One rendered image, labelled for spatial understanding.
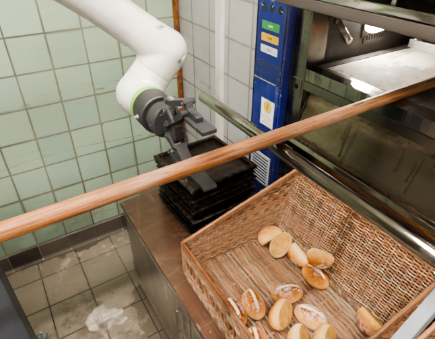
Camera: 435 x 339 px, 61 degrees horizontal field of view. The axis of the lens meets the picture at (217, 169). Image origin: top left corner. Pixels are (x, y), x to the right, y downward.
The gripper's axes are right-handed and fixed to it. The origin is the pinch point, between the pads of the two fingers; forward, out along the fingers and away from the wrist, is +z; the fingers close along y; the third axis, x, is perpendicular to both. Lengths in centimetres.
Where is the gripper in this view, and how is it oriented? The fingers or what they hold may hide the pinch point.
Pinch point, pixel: (205, 157)
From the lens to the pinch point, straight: 68.9
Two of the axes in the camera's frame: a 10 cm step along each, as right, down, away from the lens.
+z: 5.2, 4.9, -7.0
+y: 0.0, 8.2, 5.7
